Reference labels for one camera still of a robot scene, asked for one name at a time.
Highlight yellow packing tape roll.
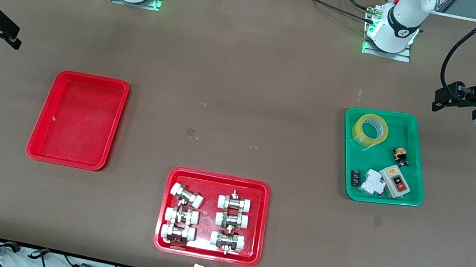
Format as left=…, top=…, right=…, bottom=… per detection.
left=349, top=110, right=392, bottom=151

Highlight black table cable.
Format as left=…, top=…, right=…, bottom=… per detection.
left=285, top=0, right=380, bottom=24

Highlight black orange push button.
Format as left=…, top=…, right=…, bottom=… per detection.
left=390, top=147, right=412, bottom=168

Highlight grey on-off switch box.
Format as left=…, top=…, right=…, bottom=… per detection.
left=376, top=162, right=415, bottom=201

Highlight red plastic tray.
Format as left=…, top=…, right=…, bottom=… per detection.
left=151, top=164, right=274, bottom=267
left=24, top=65, right=132, bottom=175

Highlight chrome valve white ends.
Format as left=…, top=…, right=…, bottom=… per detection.
left=168, top=182, right=206, bottom=210
left=214, top=208, right=251, bottom=231
left=207, top=228, right=247, bottom=258
left=163, top=204, right=200, bottom=228
left=159, top=221, right=197, bottom=248
left=216, top=188, right=255, bottom=214

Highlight green plastic tray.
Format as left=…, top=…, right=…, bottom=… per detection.
left=331, top=103, right=438, bottom=213

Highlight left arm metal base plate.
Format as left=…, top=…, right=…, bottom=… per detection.
left=360, top=26, right=415, bottom=63

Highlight white circuit breaker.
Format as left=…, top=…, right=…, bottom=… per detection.
left=357, top=168, right=389, bottom=198

